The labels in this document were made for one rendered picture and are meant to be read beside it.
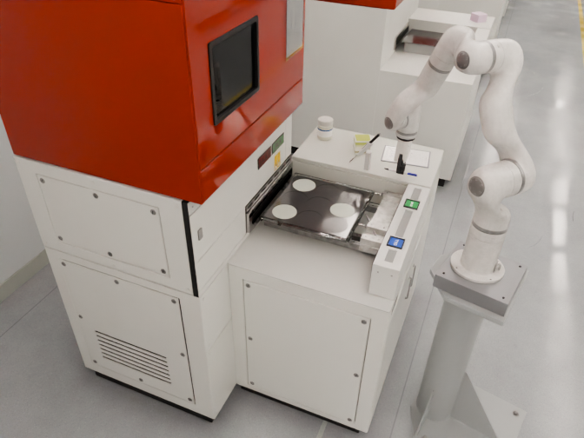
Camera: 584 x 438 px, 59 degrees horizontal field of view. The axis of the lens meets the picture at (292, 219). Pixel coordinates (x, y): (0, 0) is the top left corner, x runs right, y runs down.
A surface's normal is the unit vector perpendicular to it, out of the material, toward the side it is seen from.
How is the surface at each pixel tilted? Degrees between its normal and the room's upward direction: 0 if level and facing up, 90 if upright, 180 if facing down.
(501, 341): 0
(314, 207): 0
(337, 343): 90
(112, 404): 0
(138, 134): 90
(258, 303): 90
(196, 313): 90
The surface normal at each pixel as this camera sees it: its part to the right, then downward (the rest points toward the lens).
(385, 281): -0.39, 0.54
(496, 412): 0.02, -0.80
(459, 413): -0.58, 0.48
